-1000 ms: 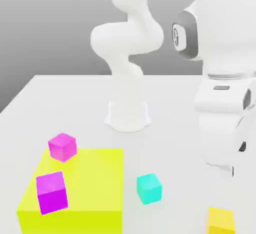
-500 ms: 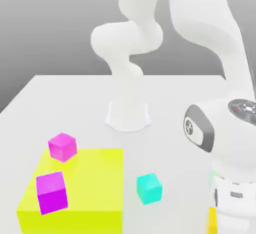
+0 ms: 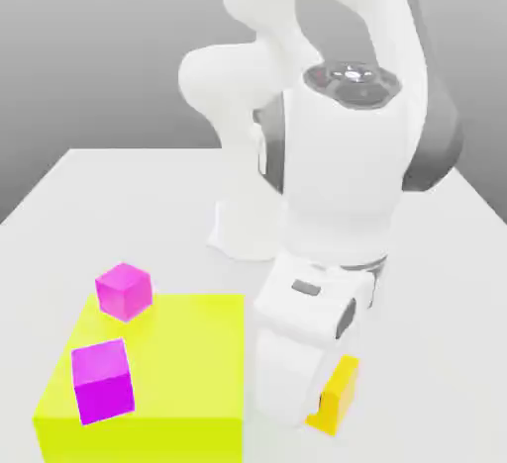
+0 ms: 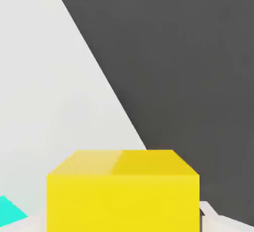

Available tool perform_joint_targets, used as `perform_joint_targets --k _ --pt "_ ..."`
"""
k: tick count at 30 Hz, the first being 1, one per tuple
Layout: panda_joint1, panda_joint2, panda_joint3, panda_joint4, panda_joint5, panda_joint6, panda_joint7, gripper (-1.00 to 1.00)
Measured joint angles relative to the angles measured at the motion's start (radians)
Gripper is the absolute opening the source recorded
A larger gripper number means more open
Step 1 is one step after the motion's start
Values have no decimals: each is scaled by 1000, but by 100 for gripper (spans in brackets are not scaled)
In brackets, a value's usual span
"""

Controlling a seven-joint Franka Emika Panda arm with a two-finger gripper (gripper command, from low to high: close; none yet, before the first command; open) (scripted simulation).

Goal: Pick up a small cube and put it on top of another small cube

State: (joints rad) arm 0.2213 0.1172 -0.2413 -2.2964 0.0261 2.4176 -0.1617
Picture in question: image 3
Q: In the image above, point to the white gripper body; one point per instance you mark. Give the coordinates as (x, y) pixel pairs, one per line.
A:
(285, 380)

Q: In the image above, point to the small yellow cube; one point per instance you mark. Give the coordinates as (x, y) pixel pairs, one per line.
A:
(341, 395)

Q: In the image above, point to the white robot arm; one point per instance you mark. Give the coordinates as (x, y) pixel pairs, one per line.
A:
(340, 178)

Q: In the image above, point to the small magenta cube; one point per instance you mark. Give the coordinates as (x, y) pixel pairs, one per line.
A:
(123, 292)
(102, 386)

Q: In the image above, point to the large lime yellow box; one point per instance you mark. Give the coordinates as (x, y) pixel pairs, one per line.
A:
(186, 372)

